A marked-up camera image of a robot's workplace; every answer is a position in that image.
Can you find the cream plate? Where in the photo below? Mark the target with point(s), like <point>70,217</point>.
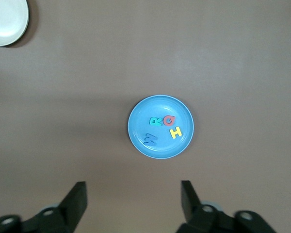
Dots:
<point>4,21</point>

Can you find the teal uppercase R foam letter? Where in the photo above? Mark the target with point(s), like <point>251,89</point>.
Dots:
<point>156,121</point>

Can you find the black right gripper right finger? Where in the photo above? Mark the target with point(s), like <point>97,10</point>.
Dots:
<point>196,213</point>

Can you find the blue uppercase W foam letter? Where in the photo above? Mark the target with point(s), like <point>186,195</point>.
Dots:
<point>150,139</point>

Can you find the yellow uppercase H foam letter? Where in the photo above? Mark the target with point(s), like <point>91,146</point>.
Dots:
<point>176,132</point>

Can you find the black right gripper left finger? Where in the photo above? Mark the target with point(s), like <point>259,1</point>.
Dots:
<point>68,211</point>

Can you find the blue plate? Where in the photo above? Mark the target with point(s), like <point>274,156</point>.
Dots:
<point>160,150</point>

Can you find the red uppercase Q foam letter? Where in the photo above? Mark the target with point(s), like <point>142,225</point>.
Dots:
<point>169,120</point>

